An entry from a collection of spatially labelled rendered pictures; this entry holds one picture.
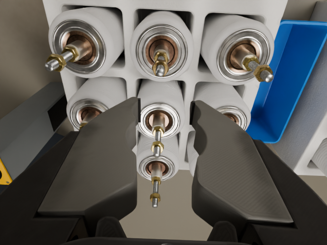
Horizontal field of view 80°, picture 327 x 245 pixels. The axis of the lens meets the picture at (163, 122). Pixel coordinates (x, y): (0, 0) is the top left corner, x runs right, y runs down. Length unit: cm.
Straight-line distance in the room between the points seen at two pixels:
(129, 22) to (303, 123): 46
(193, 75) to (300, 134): 33
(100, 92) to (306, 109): 48
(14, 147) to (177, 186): 61
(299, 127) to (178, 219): 70
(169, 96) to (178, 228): 89
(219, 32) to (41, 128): 40
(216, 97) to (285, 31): 32
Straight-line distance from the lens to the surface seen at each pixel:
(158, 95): 33
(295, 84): 58
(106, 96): 35
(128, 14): 37
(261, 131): 64
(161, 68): 22
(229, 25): 32
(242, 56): 30
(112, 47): 32
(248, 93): 43
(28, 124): 47
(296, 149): 62
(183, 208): 99
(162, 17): 30
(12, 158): 44
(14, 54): 70
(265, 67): 25
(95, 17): 32
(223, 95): 36
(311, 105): 58
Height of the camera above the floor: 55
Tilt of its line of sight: 57 degrees down
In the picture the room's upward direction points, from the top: 179 degrees counter-clockwise
